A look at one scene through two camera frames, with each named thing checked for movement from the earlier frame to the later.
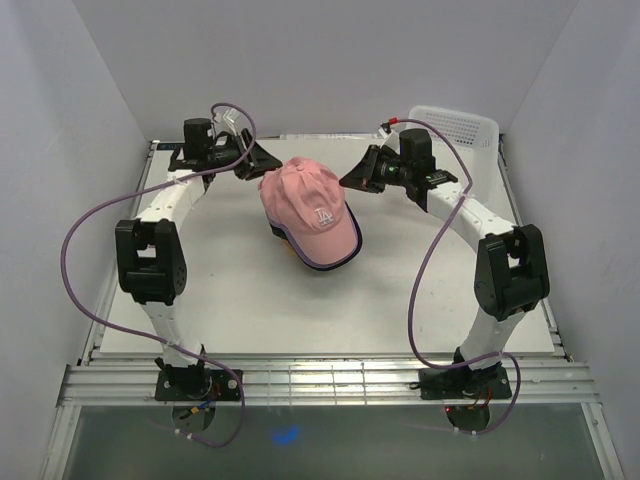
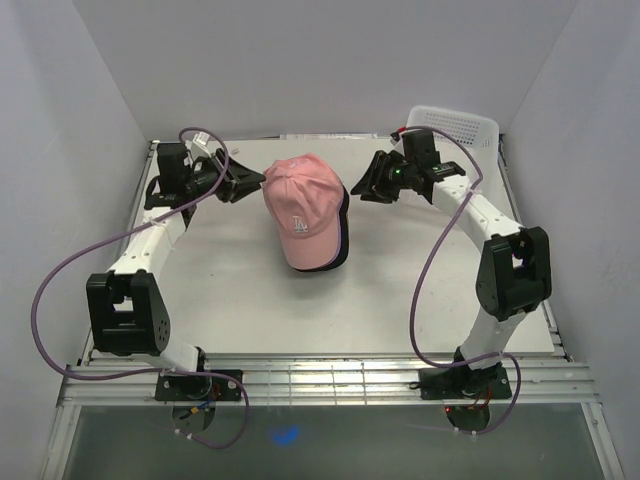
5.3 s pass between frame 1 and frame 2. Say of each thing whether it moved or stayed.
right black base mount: stayed
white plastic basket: stayed
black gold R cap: moved
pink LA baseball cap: stayed
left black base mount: stayed
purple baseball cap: moved
